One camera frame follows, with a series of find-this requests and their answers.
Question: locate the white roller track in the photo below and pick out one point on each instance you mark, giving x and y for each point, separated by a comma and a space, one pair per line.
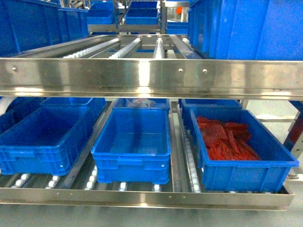
189, 159

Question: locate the large blue bin upper right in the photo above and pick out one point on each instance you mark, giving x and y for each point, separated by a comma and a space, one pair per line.
247, 29

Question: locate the empty blue middle bin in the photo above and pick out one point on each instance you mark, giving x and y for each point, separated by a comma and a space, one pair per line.
134, 146

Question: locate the stainless steel shelf rack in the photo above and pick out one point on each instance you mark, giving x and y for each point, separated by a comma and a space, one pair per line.
44, 72

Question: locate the blue bin rear left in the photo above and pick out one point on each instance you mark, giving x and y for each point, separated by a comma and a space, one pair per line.
96, 105

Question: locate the blue bin rear middle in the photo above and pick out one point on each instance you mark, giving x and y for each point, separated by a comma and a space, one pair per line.
142, 103

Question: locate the red plastic parts pile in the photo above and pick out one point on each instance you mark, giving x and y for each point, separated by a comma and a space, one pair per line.
226, 140

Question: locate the large blue bin upper left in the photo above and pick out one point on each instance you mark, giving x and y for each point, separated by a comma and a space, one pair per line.
31, 24

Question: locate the blue bin with red parts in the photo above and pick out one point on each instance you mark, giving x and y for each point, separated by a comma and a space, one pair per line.
266, 175

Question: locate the large blue bin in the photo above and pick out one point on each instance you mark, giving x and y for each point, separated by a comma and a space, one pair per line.
31, 24
247, 29

